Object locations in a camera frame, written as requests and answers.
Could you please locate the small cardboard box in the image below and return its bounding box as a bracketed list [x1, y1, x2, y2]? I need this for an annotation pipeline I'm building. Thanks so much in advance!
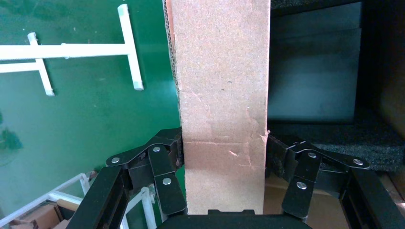
[164, 0, 272, 216]

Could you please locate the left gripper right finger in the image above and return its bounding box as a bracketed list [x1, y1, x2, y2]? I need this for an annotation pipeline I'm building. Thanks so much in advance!
[266, 133, 405, 229]

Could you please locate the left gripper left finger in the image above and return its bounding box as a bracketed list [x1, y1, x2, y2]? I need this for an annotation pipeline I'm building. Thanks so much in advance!
[66, 127, 187, 229]

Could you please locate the brown cardboard piece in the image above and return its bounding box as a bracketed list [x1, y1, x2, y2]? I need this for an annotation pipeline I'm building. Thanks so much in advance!
[9, 204, 68, 229]

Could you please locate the white tube floor frame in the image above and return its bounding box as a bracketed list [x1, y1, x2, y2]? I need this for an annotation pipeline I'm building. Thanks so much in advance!
[0, 3, 145, 97]

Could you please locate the black foam insert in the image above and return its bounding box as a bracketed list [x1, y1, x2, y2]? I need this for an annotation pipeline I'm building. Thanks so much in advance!
[267, 0, 405, 174]

